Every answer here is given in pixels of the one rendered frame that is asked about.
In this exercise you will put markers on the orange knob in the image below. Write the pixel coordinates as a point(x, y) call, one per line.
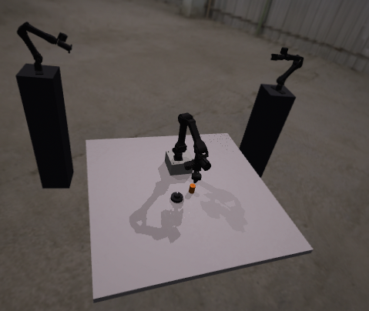
point(192, 188)

